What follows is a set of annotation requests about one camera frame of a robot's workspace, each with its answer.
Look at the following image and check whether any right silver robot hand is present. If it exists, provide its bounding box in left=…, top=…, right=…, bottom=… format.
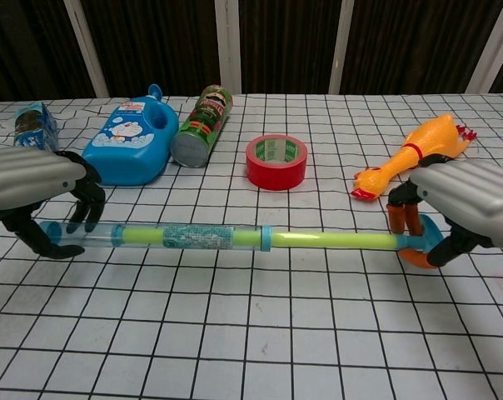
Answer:
left=386, top=155, right=503, bottom=270

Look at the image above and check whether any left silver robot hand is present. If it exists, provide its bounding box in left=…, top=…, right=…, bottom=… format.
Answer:
left=0, top=146, right=107, bottom=260

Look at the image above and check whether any green blue water pump toy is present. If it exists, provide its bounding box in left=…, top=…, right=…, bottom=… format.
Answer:
left=38, top=214, right=446, bottom=260

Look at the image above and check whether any blue cookie box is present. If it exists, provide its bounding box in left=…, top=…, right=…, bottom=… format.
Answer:
left=12, top=101, right=61, bottom=153

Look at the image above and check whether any yellow rubber chicken toy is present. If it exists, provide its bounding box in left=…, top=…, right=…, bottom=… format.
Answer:
left=351, top=112, right=478, bottom=203

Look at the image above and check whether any blue detergent bottle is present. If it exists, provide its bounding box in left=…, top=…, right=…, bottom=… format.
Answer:
left=81, top=83, right=181, bottom=187

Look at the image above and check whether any green Pringles can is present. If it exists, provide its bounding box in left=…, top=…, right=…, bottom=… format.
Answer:
left=169, top=84, right=234, bottom=168

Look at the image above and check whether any red tape roll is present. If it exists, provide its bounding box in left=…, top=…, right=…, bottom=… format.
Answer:
left=245, top=134, right=310, bottom=192

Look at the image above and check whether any white black-grid tablecloth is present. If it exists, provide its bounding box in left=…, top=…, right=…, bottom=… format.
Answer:
left=0, top=92, right=503, bottom=400

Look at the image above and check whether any white railing post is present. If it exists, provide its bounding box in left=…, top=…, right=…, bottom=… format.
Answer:
left=62, top=0, right=110, bottom=98
left=327, top=0, right=365, bottom=95
left=465, top=0, right=503, bottom=94
left=214, top=0, right=242, bottom=95

